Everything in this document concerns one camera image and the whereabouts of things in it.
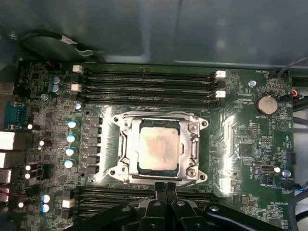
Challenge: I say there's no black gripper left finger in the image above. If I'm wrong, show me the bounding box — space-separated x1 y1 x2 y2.
102 182 171 231

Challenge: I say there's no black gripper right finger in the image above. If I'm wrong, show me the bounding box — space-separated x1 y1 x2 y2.
167 182 288 231

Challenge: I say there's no silver square CPU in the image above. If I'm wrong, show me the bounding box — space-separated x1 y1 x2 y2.
136 119 183 176

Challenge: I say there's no metal socket cover frame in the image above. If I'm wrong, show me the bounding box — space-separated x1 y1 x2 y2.
122 117 200 180

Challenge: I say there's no thin wire locking lever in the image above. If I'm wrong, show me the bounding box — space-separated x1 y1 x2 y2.
115 110 200 121

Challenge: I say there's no black RAM slot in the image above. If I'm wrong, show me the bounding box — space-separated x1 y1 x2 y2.
76 192 217 199
71 83 227 99
76 204 217 214
76 185 217 193
62 197 217 208
72 64 227 79
72 93 227 108
72 74 227 89

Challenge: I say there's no metal CPU socket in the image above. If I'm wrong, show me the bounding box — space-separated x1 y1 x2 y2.
108 112 209 186

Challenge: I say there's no green motherboard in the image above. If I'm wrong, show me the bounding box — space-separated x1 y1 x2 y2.
14 61 295 231

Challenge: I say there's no round coin battery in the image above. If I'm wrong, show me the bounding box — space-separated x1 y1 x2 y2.
255 94 279 116

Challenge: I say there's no metal rear port block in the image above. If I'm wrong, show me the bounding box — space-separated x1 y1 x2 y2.
0 131 33 151

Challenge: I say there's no blue serial port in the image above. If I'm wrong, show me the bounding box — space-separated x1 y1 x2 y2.
3 100 29 129

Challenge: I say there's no thick black cable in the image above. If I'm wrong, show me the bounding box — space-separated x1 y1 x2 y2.
287 180 308 231

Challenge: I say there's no grey cable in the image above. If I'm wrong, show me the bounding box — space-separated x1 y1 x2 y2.
279 56 308 80

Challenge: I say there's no black cable with white label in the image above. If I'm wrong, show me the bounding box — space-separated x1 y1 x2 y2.
18 28 105 63

